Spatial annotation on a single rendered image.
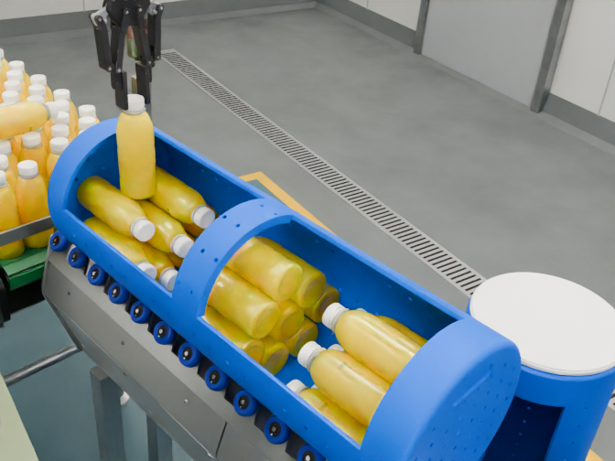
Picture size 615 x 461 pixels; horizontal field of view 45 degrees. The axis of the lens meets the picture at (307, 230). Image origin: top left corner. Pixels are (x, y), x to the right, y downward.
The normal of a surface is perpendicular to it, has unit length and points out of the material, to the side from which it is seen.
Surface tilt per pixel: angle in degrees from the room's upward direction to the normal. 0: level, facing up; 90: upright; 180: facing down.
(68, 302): 70
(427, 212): 0
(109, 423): 90
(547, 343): 0
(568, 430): 90
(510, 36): 90
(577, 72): 90
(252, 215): 5
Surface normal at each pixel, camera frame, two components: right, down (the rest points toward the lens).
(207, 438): -0.65, 0.04
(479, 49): -0.83, 0.26
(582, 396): 0.20, 0.54
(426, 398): -0.40, -0.44
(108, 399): 0.70, 0.43
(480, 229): 0.07, -0.84
